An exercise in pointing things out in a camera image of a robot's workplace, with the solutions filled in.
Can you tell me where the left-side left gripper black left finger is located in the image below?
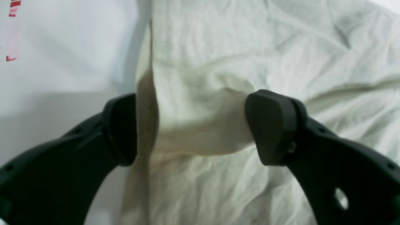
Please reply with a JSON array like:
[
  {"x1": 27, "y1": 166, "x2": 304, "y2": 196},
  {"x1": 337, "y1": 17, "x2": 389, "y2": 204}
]
[{"x1": 0, "y1": 93, "x2": 137, "y2": 225}]

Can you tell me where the red tape rectangle marking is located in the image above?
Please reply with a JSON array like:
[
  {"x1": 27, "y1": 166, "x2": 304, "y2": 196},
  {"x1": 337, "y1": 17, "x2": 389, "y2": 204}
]
[{"x1": 5, "y1": 0, "x2": 22, "y2": 62}]

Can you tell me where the left-side left gripper right finger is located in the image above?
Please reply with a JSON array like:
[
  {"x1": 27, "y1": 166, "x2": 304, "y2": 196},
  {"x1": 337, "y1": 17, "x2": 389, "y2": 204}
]
[{"x1": 245, "y1": 90, "x2": 400, "y2": 225}]

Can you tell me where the beige T-shirt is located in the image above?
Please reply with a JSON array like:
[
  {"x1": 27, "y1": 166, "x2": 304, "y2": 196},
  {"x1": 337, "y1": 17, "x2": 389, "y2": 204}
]
[{"x1": 120, "y1": 0, "x2": 399, "y2": 225}]

